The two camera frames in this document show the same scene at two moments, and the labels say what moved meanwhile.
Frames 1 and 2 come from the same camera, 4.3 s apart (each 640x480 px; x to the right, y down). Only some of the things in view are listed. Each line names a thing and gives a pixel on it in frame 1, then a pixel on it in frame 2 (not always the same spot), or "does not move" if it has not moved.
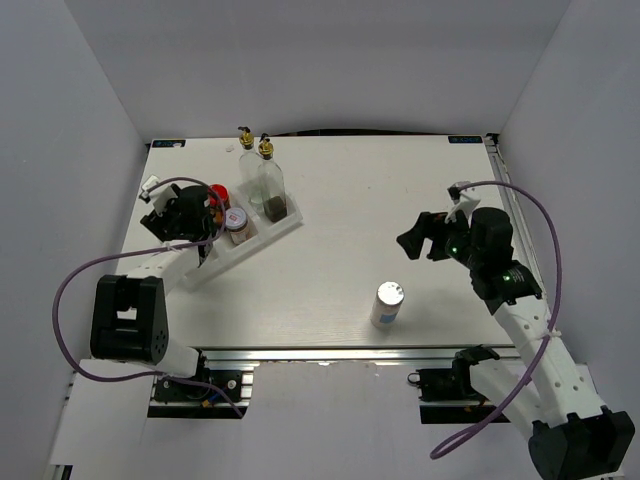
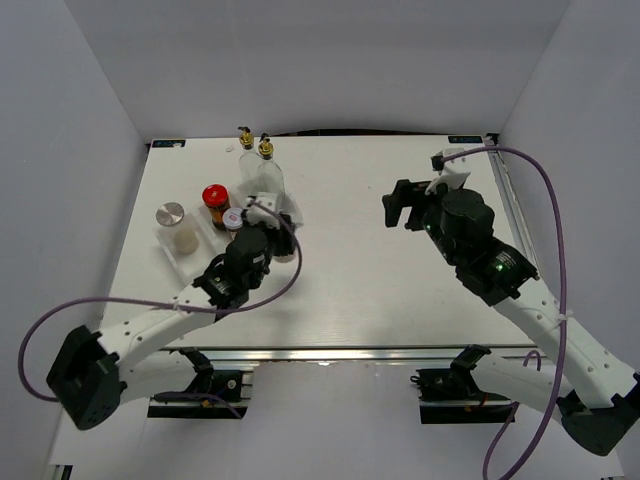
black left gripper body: x=167 y=222 -> x=277 y=244
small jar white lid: x=236 y=224 does not move
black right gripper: x=432 y=226 -> x=415 y=192
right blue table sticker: x=465 y=139 does not move
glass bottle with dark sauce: x=272 y=184 does not move
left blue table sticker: x=168 y=143 does not move
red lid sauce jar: x=215 y=206 does not move
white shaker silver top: x=387 y=305 -> x=284 y=259
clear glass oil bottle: x=251 y=170 does not move
